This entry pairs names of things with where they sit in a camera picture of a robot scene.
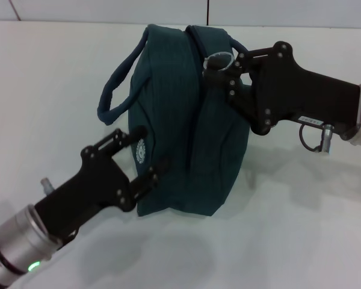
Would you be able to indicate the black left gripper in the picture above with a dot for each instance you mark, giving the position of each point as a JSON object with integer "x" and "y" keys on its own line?
{"x": 90, "y": 189}

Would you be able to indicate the dark teal fabric bag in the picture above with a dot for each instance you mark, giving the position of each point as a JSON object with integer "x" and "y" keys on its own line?
{"x": 183, "y": 129}

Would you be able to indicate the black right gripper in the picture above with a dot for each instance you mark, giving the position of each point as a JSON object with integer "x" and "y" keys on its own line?
{"x": 301, "y": 93}

